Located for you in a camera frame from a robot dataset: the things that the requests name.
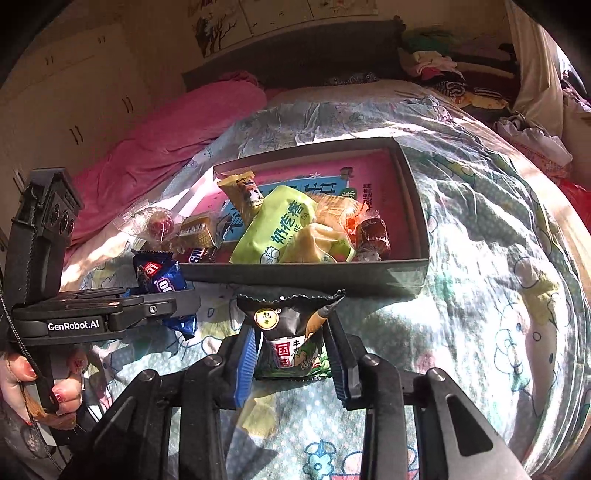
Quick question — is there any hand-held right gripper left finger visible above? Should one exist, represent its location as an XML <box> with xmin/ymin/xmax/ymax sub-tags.
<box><xmin>60</xmin><ymin>323</ymin><xmax>258</xmax><ymax>480</ymax></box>

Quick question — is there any clear-wrapped red candy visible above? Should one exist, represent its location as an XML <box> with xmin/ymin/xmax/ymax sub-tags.
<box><xmin>113</xmin><ymin>207</ymin><xmax>185</xmax><ymax>243</ymax></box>

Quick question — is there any wall poster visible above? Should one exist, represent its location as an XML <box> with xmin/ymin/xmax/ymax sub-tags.
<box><xmin>187</xmin><ymin>0</ymin><xmax>377</xmax><ymax>58</ymax></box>

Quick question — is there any dark headboard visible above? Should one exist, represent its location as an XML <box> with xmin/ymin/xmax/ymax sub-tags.
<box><xmin>182</xmin><ymin>18</ymin><xmax>407</xmax><ymax>93</ymax></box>

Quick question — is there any small clear-wrapped cake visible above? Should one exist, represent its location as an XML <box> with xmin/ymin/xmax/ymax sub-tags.
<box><xmin>178</xmin><ymin>213</ymin><xmax>222</xmax><ymax>252</ymax></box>

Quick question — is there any clear-wrapped yellow pastry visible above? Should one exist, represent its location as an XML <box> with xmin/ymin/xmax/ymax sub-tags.
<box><xmin>279</xmin><ymin>224</ymin><xmax>356</xmax><ymax>264</ymax></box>

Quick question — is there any olive yellow snack packet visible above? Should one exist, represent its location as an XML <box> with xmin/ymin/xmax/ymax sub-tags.
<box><xmin>217</xmin><ymin>171</ymin><xmax>266</xmax><ymax>227</ymax></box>

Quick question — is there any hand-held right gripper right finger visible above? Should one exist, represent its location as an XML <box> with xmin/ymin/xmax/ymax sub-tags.
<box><xmin>323</xmin><ymin>318</ymin><xmax>532</xmax><ymax>480</ymax></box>

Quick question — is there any brown-red candy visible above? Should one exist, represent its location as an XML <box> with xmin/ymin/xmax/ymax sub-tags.
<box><xmin>353</xmin><ymin>217</ymin><xmax>391</xmax><ymax>261</ymax></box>

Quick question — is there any grey cardboard box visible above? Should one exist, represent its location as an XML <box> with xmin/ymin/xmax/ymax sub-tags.
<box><xmin>174</xmin><ymin>136</ymin><xmax>431</xmax><ymax>298</ymax></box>

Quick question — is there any ruffled purple cloth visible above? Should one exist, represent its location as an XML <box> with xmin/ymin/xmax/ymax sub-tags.
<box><xmin>561</xmin><ymin>69</ymin><xmax>591</xmax><ymax>121</ymax></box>

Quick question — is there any person's left hand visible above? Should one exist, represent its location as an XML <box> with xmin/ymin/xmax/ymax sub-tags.
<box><xmin>0</xmin><ymin>348</ymin><xmax>88</xmax><ymax>430</ymax></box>

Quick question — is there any cream wardrobe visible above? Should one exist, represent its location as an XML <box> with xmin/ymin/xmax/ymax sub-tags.
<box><xmin>0</xmin><ymin>23</ymin><xmax>185</xmax><ymax>222</ymax></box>

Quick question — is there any red plastic bag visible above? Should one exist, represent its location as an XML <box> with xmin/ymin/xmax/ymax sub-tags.
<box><xmin>558</xmin><ymin>178</ymin><xmax>591</xmax><ymax>217</ymax></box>

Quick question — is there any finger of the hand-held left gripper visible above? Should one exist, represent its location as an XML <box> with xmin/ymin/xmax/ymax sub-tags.
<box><xmin>60</xmin><ymin>286</ymin><xmax>139</xmax><ymax>300</ymax></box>
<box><xmin>108</xmin><ymin>292</ymin><xmax>202</xmax><ymax>331</ymax></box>

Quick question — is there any pile of clothes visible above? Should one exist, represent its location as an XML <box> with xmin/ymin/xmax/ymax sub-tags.
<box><xmin>398</xmin><ymin>28</ymin><xmax>520</xmax><ymax>114</ymax></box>

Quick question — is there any orange snack packet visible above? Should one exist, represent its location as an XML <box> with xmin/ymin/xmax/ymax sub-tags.
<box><xmin>307</xmin><ymin>191</ymin><xmax>382</xmax><ymax>236</ymax></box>

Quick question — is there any blue cookie packet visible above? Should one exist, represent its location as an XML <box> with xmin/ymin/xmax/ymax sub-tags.
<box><xmin>133</xmin><ymin>249</ymin><xmax>197</xmax><ymax>340</ymax></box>

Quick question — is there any brown chocolate bar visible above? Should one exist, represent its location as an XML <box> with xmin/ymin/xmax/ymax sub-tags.
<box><xmin>178</xmin><ymin>247</ymin><xmax>218</xmax><ymax>264</ymax></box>

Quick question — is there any black and green snack packet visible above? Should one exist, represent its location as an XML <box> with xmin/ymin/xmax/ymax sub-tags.
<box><xmin>235</xmin><ymin>290</ymin><xmax>346</xmax><ymax>381</ymax></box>

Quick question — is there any beige curtain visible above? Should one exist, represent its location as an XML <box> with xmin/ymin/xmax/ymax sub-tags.
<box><xmin>505</xmin><ymin>0</ymin><xmax>566</xmax><ymax>137</ymax></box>

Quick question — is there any pink book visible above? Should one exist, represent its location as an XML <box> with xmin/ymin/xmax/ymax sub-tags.
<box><xmin>182</xmin><ymin>148</ymin><xmax>402</xmax><ymax>250</ymax></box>

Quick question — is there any pink quilt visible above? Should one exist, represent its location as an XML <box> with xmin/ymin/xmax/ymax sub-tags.
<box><xmin>62</xmin><ymin>71</ymin><xmax>269</xmax><ymax>266</ymax></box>

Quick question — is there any white frilly cloth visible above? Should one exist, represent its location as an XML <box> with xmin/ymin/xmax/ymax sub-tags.
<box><xmin>496</xmin><ymin>113</ymin><xmax>573</xmax><ymax>178</ymax></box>

